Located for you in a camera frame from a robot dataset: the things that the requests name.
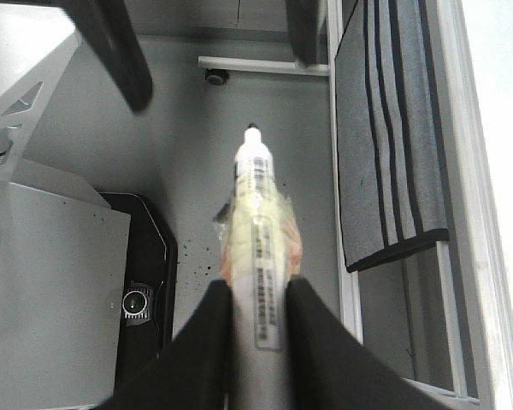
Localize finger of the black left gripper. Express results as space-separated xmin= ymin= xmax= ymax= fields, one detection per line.
xmin=57 ymin=1 xmax=153 ymax=113
xmin=285 ymin=0 xmax=327 ymax=67

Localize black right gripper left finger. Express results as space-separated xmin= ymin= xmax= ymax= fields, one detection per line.
xmin=97 ymin=279 xmax=232 ymax=409

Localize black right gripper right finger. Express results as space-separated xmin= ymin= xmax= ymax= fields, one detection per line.
xmin=286 ymin=277 xmax=448 ymax=409

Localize white taped whiteboard marker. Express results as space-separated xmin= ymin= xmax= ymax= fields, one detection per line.
xmin=217 ymin=124 xmax=297 ymax=409

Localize white whiteboard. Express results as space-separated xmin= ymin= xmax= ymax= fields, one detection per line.
xmin=436 ymin=1 xmax=513 ymax=409

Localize black caster wheel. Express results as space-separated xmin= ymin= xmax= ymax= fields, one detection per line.
xmin=205 ymin=68 xmax=229 ymax=86

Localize grey striped fabric organizer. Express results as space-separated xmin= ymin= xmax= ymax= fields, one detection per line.
xmin=335 ymin=1 xmax=449 ymax=272

